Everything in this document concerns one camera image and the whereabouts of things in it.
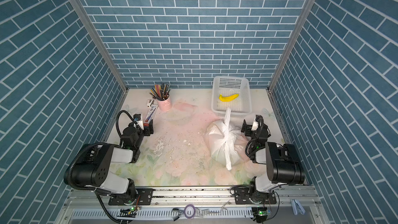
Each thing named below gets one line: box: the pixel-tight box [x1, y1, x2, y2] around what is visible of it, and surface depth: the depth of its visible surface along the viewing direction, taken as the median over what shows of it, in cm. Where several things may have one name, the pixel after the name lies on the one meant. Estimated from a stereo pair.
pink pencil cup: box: [157, 95, 173, 112], surface depth 104 cm
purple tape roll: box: [183, 204, 196, 219], surface depth 72 cm
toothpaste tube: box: [143, 104, 159, 125], surface depth 107 cm
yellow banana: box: [218, 93, 240, 102], surface depth 114 cm
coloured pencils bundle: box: [149, 82, 172, 101], surface depth 103 cm
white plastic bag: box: [204, 107, 249, 171], surface depth 82 cm
